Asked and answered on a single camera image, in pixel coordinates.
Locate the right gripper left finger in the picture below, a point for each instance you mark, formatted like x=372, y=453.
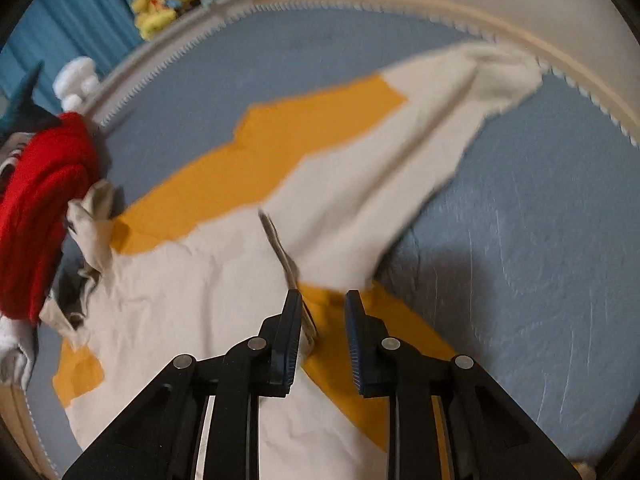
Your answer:
x=282, y=334

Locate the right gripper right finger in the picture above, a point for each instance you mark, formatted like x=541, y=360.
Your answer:
x=372, y=365

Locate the beige and yellow hooded jacket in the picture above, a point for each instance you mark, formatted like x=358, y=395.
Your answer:
x=319, y=186

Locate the white folded quilt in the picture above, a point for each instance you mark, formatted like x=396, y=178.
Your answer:
x=17, y=352

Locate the red folded blanket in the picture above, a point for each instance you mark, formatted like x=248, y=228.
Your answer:
x=57, y=166

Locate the white plush toy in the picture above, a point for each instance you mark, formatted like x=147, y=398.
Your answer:
x=75, y=82

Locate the teal shark plush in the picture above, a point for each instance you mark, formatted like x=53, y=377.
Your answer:
x=23, y=115

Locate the yellow plush toys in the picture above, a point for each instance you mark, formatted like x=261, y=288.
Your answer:
x=153, y=16

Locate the blue curtain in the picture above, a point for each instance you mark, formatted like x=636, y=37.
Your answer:
x=54, y=32

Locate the wooden bed frame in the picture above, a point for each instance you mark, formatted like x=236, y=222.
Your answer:
x=450, y=10

